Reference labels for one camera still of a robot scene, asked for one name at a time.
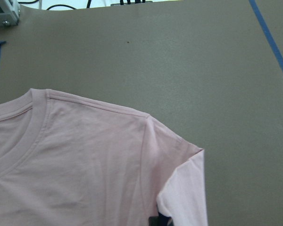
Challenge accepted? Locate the grey orange USB hub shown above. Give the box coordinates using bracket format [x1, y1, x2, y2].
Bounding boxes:
[110, 0, 153, 7]

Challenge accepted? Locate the aluminium frame post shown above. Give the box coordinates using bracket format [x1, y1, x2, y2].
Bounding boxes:
[0, 0, 20, 27]

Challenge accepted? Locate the pink Snoopy t-shirt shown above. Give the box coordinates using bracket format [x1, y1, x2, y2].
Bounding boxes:
[0, 89, 208, 226]

